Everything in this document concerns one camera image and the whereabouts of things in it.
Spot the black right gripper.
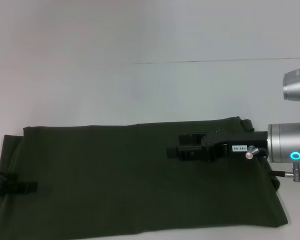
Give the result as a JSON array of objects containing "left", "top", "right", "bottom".
[{"left": 165, "top": 130, "right": 270, "bottom": 163}]

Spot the dark green FREE! t-shirt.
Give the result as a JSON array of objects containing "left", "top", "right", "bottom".
[{"left": 0, "top": 115, "right": 290, "bottom": 240}]

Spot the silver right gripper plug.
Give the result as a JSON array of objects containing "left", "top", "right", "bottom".
[{"left": 244, "top": 144, "right": 258, "bottom": 160}]

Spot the thin right arm cable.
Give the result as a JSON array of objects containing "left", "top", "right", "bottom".
[{"left": 254, "top": 146, "right": 269, "bottom": 159}]

